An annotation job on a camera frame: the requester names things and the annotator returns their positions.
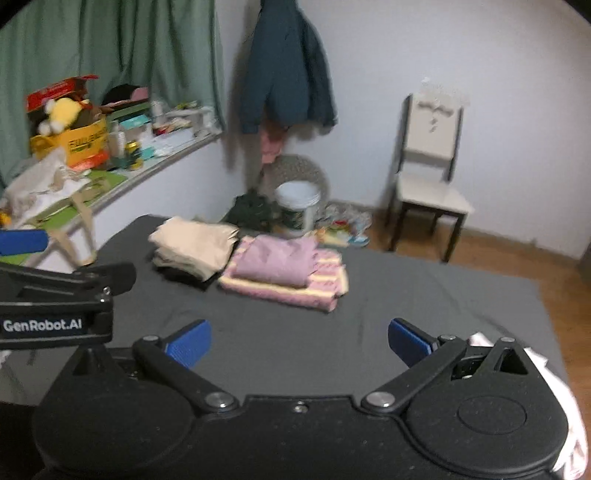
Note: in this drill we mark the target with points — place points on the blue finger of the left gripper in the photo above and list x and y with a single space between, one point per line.
19 242

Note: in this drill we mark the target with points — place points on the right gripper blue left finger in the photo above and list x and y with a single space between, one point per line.
170 361

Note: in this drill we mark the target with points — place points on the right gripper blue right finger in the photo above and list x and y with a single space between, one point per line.
425 356

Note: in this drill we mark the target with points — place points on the mauve pink ribbed garment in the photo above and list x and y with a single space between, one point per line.
282 262

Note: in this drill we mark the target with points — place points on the white pink crumpled clothes pile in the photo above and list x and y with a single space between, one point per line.
512 416

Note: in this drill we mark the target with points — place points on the beige canvas tote bag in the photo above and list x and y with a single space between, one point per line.
49 185

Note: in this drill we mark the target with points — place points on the dark grey bed sheet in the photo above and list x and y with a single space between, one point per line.
265 348

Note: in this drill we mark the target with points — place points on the black folded garment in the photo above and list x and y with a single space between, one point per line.
187 279

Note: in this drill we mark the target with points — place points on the beige folded garment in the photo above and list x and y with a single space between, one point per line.
196 248

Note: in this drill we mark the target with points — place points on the yellow orange cardboard box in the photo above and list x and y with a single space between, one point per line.
85 147

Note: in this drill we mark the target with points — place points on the pink yellow striped knit sweater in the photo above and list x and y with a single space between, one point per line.
327 284

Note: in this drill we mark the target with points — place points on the yellow plush toy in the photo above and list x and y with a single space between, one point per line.
60 115

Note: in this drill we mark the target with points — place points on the pile of sneakers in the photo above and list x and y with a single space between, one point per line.
344 226

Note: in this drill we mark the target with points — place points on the dark green small stool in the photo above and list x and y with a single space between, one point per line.
252 211

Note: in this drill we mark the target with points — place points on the yellow drink can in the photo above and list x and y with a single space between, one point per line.
133 158

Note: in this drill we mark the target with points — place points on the teal white carton box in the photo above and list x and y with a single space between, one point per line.
122 131

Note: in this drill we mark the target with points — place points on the white plastic bucket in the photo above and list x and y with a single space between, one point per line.
298 204

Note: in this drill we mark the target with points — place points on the white black wooden chair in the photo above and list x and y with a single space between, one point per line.
425 166

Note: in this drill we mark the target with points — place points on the pink hanging garment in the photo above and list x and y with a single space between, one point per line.
272 137

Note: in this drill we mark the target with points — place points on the green curtain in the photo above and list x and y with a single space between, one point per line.
171 47

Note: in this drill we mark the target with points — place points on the dark teal hanging jacket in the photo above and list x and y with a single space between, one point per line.
287 77

